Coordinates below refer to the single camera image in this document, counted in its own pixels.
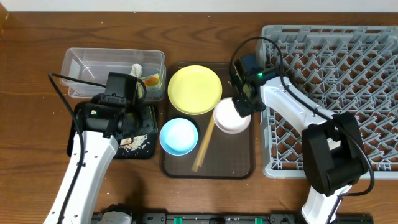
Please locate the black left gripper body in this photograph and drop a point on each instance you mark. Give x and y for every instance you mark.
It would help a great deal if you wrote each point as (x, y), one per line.
(147, 123)

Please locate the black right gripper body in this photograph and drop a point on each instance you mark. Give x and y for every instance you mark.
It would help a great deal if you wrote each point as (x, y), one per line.
(245, 106)

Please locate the rice and food scraps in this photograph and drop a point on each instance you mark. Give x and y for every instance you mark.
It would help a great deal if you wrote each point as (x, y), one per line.
(131, 145)

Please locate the pink white bowl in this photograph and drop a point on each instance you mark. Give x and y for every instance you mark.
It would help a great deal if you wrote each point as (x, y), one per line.
(228, 119)

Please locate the green snack wrapper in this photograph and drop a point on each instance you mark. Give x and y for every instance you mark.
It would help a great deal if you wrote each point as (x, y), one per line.
(152, 80)

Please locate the white tissue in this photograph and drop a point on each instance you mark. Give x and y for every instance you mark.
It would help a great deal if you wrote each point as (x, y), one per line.
(136, 70)

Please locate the light blue bowl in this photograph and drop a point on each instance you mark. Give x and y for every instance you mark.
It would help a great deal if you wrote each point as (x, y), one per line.
(178, 137)

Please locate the yellow plate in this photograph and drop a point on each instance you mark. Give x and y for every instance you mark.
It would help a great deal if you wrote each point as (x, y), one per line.
(194, 89)

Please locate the wooden chopstick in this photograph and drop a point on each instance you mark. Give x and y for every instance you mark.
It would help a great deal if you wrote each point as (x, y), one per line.
(202, 146)
(206, 144)

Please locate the pale green cup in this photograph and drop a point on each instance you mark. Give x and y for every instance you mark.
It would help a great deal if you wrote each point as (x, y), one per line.
(333, 144)

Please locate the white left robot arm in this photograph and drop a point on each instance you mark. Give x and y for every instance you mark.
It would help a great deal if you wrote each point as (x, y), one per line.
(101, 131)

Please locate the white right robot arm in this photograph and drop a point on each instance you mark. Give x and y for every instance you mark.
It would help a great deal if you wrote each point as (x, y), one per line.
(331, 173)

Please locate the black waste tray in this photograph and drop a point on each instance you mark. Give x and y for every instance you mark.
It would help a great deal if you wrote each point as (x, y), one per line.
(145, 153)

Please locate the grey dishwasher rack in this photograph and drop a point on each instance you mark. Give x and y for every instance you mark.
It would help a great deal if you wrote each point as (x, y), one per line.
(344, 68)

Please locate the clear plastic bin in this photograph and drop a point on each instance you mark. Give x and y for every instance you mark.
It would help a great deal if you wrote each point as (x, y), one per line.
(94, 65)

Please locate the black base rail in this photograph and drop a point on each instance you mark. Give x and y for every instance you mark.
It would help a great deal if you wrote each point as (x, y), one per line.
(122, 214)

